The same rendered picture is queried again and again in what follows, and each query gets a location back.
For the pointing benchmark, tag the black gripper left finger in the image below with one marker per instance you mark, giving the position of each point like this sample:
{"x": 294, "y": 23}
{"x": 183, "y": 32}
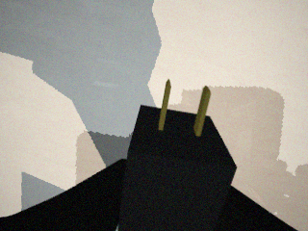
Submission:
{"x": 92, "y": 205}

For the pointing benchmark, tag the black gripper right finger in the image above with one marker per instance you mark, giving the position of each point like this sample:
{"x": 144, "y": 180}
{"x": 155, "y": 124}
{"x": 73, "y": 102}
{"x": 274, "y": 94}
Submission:
{"x": 240, "y": 213}

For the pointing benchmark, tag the black two-prong plug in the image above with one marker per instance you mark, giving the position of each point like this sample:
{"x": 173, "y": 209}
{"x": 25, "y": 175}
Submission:
{"x": 178, "y": 170}

